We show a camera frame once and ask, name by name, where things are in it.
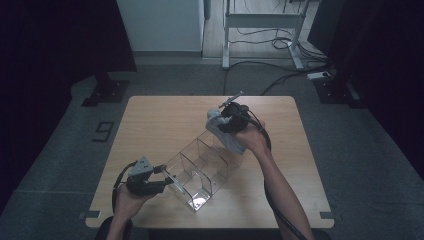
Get person's left hand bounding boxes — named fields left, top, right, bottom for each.
left=113, top=183, right=158, bottom=219

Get right hand-held gripper black cable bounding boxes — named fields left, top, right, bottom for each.
left=233, top=108, right=309, bottom=240

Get white metal desk frame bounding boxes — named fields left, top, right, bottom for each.
left=221, top=0, right=313, bottom=70

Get dark curtain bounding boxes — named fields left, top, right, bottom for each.
left=0, top=0, right=138, bottom=214
left=308, top=0, right=424, bottom=183

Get white power strip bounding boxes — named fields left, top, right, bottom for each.
left=306, top=70, right=332, bottom=81

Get person's right hand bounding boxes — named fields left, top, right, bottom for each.
left=234, top=121, right=271, bottom=156

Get black stand base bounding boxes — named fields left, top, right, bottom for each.
left=81, top=71, right=131, bottom=108
left=313, top=78, right=368, bottom=109

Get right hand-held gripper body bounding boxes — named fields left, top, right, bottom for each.
left=218, top=91, right=250, bottom=134

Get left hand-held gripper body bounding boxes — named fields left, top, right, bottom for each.
left=124, top=156, right=166, bottom=197

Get hand-held gripper black cable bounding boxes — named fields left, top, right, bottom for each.
left=111, top=161, right=138, bottom=213
left=233, top=108, right=309, bottom=240

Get clear acrylic divided organizer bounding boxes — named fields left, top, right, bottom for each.
left=162, top=129, right=244, bottom=213

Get grey striped cloth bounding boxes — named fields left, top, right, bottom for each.
left=205, top=108, right=248, bottom=155

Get bundle of black cables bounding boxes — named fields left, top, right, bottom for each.
left=228, top=26, right=331, bottom=64

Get long black floor cable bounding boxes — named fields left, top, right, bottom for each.
left=259, top=64, right=333, bottom=97
left=221, top=59, right=311, bottom=97

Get left hand-held gripper black cable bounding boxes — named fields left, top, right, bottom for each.
left=111, top=161, right=138, bottom=213

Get white cabinet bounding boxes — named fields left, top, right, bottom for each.
left=115, top=0, right=206, bottom=53

